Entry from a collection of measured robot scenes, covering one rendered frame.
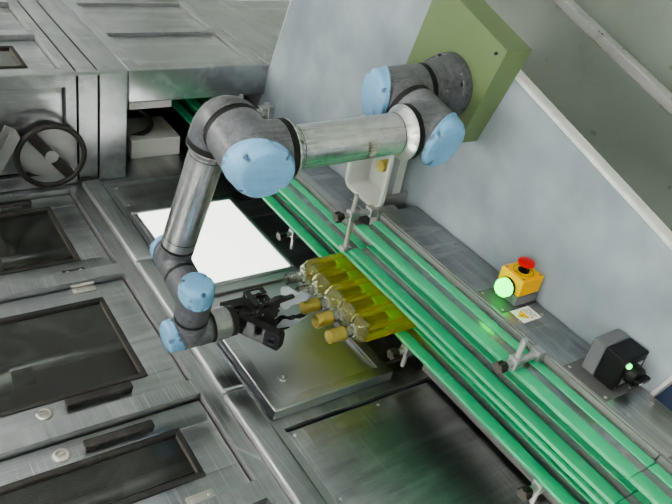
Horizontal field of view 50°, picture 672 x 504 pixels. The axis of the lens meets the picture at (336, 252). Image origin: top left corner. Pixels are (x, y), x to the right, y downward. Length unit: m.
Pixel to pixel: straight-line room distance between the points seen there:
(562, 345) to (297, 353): 0.64
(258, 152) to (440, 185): 0.75
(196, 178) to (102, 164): 1.03
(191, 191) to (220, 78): 1.06
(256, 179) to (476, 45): 0.64
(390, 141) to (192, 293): 0.51
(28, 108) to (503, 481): 1.67
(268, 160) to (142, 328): 0.78
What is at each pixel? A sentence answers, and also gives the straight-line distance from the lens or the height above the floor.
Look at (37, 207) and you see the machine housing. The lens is 2.40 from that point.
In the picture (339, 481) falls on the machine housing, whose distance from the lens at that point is 1.62.
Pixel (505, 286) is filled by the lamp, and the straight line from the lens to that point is 1.67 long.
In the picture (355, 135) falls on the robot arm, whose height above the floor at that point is 1.20.
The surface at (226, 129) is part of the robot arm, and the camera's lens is 1.33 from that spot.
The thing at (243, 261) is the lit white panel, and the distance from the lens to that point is 2.11.
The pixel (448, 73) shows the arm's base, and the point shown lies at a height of 0.87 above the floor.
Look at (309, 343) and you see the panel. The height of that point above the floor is 1.12.
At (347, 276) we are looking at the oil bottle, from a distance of 1.86.
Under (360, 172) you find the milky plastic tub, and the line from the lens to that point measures 2.09.
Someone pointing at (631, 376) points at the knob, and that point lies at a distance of 1.56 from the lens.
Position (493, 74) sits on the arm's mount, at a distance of 1.66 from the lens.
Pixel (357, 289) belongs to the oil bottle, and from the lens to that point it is 1.82.
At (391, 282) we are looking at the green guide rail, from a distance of 1.81.
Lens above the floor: 2.02
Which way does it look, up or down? 33 degrees down
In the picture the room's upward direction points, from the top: 102 degrees counter-clockwise
